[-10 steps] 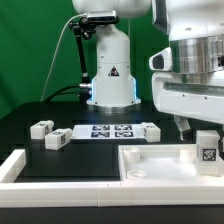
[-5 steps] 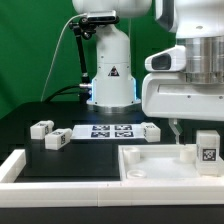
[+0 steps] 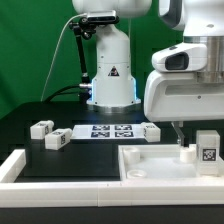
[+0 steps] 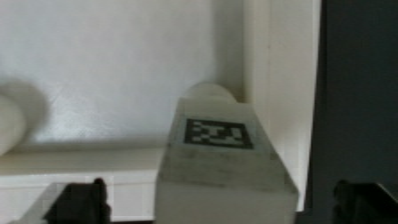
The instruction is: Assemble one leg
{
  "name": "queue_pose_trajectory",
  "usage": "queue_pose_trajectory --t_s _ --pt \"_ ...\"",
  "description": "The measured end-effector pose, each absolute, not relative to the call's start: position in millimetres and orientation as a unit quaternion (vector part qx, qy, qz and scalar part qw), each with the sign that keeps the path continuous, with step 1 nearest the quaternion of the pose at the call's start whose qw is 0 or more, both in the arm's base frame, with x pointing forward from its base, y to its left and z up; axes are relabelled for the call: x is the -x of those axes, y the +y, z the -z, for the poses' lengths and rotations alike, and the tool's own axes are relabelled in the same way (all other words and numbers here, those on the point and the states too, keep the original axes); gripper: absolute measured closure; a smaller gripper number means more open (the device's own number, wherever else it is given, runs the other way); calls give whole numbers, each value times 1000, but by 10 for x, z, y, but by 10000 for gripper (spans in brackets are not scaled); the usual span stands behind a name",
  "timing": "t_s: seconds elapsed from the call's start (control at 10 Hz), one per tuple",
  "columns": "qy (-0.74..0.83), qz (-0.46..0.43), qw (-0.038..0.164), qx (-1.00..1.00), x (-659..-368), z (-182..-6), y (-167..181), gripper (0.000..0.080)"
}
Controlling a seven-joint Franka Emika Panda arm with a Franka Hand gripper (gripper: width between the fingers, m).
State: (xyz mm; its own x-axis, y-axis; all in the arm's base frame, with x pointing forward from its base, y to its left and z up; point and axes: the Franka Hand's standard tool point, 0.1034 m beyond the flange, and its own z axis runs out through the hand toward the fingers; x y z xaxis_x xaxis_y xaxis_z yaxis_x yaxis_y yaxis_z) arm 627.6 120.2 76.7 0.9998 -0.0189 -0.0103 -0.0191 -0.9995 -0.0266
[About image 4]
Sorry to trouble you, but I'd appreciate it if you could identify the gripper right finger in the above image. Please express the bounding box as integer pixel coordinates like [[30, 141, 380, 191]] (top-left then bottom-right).
[[332, 180, 398, 224]]

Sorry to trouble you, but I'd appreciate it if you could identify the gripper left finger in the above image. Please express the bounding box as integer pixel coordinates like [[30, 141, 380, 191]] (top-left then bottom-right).
[[22, 178, 111, 224]]

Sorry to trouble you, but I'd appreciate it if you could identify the white leg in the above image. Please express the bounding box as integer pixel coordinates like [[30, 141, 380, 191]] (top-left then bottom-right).
[[154, 83, 298, 224]]

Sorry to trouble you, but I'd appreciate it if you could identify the white square tabletop part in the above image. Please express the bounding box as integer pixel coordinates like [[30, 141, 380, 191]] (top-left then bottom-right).
[[0, 0, 321, 224]]

